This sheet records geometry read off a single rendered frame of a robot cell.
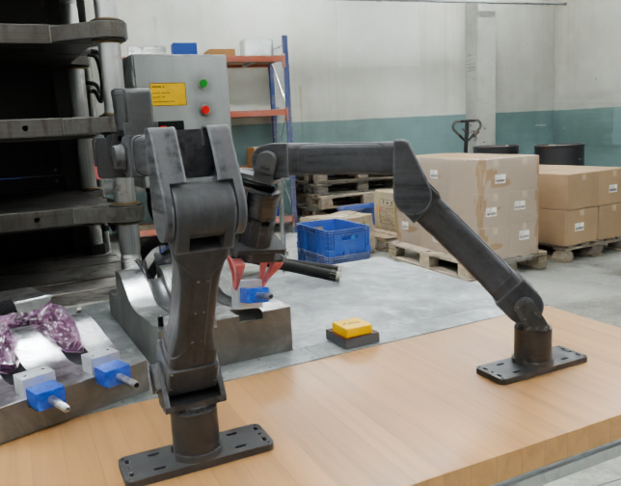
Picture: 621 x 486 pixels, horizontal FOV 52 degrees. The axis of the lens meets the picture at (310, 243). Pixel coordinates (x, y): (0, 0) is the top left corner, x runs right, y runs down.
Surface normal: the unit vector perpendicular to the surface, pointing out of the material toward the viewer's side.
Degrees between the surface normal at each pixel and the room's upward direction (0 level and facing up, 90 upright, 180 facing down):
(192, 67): 90
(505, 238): 99
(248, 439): 0
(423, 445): 0
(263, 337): 90
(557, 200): 90
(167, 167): 63
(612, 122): 90
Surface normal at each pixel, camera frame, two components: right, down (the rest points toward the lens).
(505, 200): 0.42, 0.29
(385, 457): -0.05, -0.98
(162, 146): 0.36, -0.32
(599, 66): -0.94, 0.11
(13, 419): 0.70, 0.09
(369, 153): -0.29, 0.13
